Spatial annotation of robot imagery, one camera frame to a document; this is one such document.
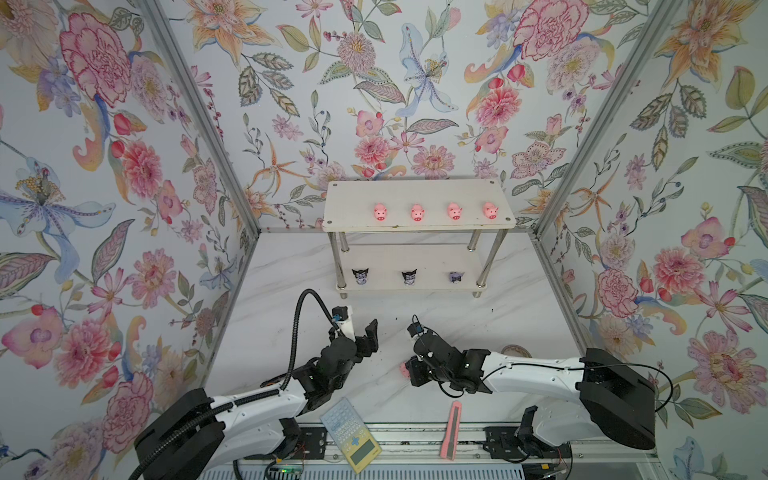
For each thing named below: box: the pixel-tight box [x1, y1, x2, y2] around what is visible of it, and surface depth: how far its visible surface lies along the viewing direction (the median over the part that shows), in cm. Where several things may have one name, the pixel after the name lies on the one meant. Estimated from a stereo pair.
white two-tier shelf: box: [322, 178, 517, 299], surface depth 87 cm
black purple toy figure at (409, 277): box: [401, 268, 417, 285], surface depth 97 cm
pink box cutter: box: [440, 400, 463, 461], surface depth 77 cm
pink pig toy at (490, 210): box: [483, 202, 499, 220], surface depth 77 cm
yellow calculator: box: [320, 397, 383, 475], surface depth 76 cm
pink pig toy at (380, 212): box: [374, 203, 388, 221], surface depth 77 cm
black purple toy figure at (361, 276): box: [351, 268, 369, 285], surface depth 95 cm
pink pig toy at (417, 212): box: [411, 204, 425, 222], surface depth 77 cm
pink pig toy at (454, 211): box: [448, 202, 463, 221], surface depth 77 cm
